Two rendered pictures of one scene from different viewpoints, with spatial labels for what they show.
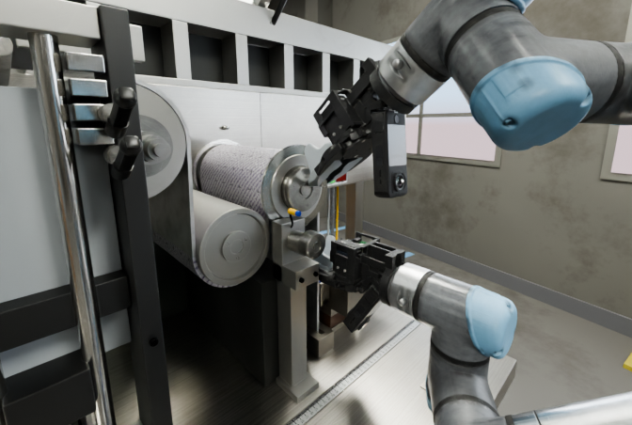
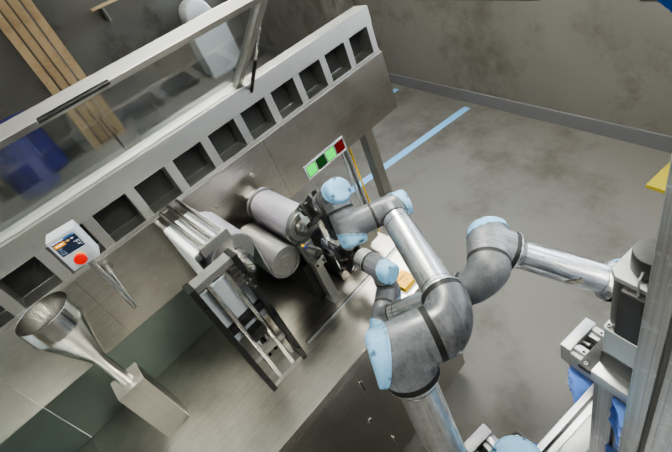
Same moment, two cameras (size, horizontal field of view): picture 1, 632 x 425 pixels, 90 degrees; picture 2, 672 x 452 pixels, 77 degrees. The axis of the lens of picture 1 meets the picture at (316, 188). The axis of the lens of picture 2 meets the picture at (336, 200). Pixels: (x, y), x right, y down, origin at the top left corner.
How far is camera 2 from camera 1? 1.04 m
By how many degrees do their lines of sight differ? 28
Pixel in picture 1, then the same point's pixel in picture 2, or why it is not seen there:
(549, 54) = (349, 231)
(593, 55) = (365, 222)
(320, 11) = not seen: outside the picture
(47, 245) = (240, 303)
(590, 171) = not seen: outside the picture
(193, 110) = (232, 178)
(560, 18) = not seen: outside the picture
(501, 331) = (386, 278)
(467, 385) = (382, 294)
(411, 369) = not seen: hidden behind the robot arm
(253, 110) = (263, 152)
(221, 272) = (284, 272)
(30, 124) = (227, 283)
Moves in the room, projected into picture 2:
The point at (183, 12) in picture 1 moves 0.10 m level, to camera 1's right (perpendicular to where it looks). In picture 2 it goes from (203, 133) to (228, 124)
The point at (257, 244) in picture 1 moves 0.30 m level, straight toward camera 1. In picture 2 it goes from (294, 255) to (305, 322)
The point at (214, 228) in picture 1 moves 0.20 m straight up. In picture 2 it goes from (274, 260) to (248, 218)
